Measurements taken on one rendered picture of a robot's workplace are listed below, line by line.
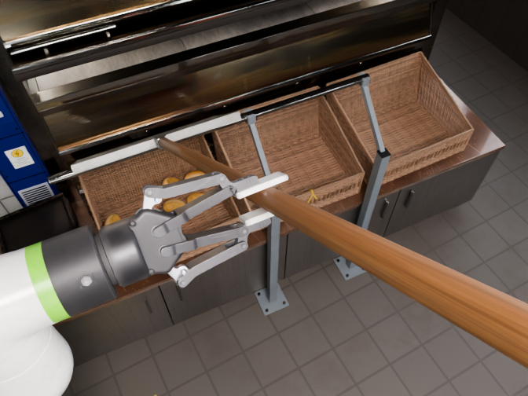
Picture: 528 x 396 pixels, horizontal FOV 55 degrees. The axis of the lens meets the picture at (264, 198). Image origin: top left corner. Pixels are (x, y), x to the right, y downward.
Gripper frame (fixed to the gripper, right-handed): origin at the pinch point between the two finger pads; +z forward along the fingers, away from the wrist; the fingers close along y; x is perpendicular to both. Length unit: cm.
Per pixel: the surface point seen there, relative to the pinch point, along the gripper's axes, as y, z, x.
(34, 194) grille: 13, -48, -170
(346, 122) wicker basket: 25, 91, -150
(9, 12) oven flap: -49, -27, -121
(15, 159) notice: -4, -47, -156
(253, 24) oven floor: -27, 60, -149
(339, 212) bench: 62, 72, -140
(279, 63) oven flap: -9, 68, -152
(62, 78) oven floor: -28, -20, -151
